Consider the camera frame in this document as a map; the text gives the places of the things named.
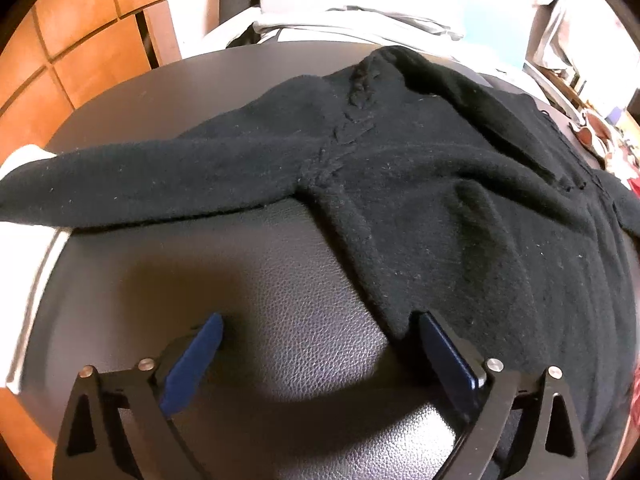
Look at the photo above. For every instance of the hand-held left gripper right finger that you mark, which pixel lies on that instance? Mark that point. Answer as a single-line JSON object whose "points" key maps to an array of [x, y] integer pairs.
{"points": [[445, 360]]}

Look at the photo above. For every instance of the black knit sweater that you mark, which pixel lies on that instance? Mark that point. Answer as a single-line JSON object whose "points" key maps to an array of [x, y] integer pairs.
{"points": [[425, 170]]}

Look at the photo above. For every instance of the white cloth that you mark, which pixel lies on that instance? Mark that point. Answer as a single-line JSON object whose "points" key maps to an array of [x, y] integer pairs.
{"points": [[25, 270]]}

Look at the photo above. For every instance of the wooden cabinet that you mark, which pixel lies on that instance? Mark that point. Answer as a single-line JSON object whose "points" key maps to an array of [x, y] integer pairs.
{"points": [[90, 20]]}

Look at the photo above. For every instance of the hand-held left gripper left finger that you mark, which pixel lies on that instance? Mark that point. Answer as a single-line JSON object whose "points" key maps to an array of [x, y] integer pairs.
{"points": [[192, 365]]}

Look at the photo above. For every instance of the light grey hoodie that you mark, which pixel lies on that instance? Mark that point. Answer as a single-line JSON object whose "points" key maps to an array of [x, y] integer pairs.
{"points": [[350, 22]]}

